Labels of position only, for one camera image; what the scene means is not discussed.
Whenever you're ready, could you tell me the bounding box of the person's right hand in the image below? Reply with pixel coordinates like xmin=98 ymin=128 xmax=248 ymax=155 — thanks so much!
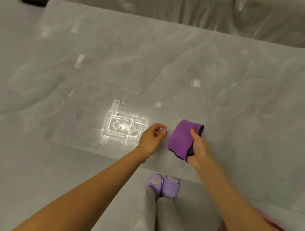
xmin=187 ymin=128 xmax=212 ymax=170

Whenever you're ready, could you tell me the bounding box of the person's left hand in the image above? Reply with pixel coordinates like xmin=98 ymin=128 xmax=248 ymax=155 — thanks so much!
xmin=137 ymin=123 xmax=168 ymax=155

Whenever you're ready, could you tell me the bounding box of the purple microfiber cloth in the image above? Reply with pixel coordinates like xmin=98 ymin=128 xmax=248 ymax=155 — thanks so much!
xmin=168 ymin=119 xmax=205 ymax=163

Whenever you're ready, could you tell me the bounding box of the person's right forearm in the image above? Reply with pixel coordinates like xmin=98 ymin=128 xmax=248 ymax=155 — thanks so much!
xmin=196 ymin=156 xmax=273 ymax=231

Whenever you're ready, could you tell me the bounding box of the person's left forearm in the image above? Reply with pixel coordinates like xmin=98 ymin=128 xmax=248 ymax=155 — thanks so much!
xmin=11 ymin=146 xmax=150 ymax=231

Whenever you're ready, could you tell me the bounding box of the lilac slipper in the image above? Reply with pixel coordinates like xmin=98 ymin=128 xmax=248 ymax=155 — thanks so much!
xmin=162 ymin=175 xmax=180 ymax=203
xmin=147 ymin=174 xmax=164 ymax=199

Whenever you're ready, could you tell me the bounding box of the grey trouser leg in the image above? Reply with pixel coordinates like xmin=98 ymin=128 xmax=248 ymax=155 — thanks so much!
xmin=155 ymin=197 xmax=181 ymax=231
xmin=134 ymin=186 xmax=158 ymax=231

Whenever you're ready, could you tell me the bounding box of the dark object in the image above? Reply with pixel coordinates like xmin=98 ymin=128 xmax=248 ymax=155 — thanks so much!
xmin=21 ymin=0 xmax=48 ymax=7

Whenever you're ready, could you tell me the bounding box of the thin beaded bracelet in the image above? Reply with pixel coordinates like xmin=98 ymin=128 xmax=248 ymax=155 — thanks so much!
xmin=135 ymin=145 xmax=151 ymax=164

